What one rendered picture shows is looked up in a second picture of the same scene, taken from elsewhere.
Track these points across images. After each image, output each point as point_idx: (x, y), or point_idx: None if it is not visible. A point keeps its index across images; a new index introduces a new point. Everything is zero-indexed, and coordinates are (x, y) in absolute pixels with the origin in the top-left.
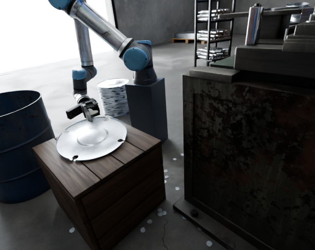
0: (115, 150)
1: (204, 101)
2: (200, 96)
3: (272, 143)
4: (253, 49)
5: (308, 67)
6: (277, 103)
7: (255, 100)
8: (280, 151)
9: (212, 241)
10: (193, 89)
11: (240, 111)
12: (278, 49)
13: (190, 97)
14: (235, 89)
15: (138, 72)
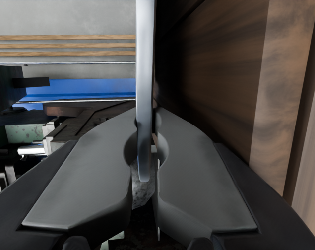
0: (155, 62)
1: (85, 133)
2: (80, 135)
3: (112, 116)
4: (48, 134)
5: (67, 124)
6: (84, 116)
7: (82, 119)
8: (117, 115)
9: None
10: (70, 135)
11: (92, 123)
12: (53, 129)
13: (79, 136)
14: (73, 123)
15: None
